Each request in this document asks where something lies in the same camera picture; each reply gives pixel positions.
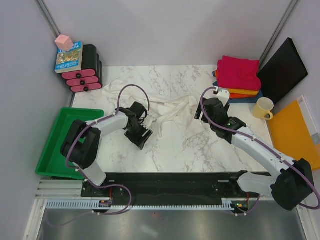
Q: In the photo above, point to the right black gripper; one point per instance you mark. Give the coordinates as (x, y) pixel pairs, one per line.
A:
(198, 113)

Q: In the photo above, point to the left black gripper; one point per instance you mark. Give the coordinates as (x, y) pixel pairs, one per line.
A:
(139, 140)

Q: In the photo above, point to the white t shirt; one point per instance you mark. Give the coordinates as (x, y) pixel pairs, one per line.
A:
(179, 111)

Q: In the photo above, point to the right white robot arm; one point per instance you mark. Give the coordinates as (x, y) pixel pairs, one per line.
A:
(289, 182)

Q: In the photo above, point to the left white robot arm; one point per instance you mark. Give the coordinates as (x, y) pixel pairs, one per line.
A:
(82, 142)

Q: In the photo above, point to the orange folded t shirt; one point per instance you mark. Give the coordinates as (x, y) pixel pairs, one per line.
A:
(235, 95)

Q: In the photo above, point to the yellow folded t shirt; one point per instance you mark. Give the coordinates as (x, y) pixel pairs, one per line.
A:
(242, 91)

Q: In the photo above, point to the blue folded t shirt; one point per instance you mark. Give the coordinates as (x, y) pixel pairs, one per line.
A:
(245, 100)

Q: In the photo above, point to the yellow mug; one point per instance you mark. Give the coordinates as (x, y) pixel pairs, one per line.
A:
(263, 109)

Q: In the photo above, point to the green plastic tray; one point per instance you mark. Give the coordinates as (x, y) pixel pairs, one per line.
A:
(51, 162)

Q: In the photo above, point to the blue paperback book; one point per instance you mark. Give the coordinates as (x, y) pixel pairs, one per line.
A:
(69, 61)

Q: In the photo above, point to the orange folder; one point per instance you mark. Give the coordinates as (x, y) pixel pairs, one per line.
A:
(294, 133)

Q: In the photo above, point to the black tablet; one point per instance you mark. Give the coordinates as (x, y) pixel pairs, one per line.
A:
(283, 72)

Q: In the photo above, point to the pink cube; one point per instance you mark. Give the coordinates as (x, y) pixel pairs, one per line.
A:
(64, 42)

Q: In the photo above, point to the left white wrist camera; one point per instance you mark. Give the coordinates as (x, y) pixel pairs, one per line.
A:
(148, 121)

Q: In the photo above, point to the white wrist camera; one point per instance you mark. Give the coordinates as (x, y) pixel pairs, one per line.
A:
(148, 121)
(222, 96)

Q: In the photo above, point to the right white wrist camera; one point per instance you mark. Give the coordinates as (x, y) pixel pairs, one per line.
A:
(222, 96)

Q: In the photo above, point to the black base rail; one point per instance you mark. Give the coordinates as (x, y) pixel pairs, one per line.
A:
(191, 189)

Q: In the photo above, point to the white cable duct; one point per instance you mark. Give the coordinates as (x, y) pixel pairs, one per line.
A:
(104, 204)

